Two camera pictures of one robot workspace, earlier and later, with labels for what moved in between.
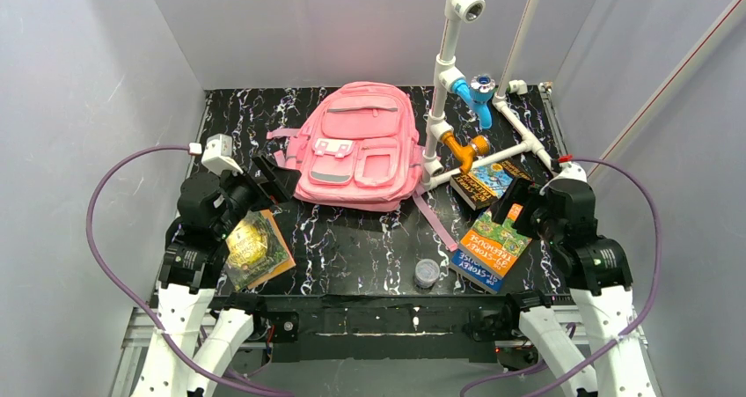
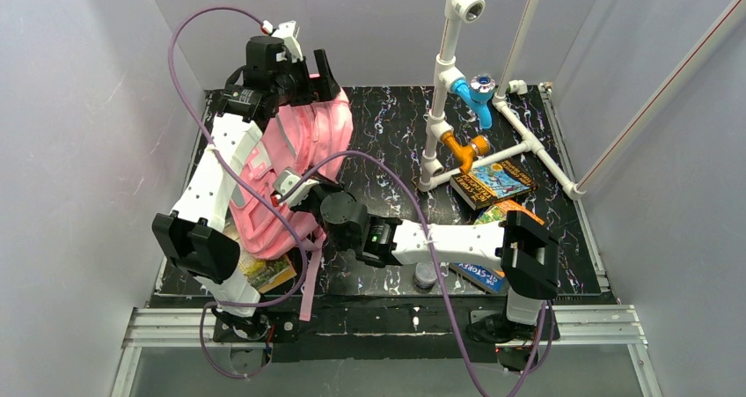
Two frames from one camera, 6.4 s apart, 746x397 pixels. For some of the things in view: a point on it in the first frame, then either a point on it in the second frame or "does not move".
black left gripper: x=266 y=179 -> x=311 y=84
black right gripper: x=518 y=202 -> x=309 y=194
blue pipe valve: x=478 y=94 does not move
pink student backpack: x=358 y=148 -> x=312 y=139
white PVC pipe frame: x=462 y=2 does not move
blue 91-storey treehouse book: x=469 y=268 does not move
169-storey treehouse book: x=486 y=186 does not move
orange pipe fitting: x=479 y=145 does not move
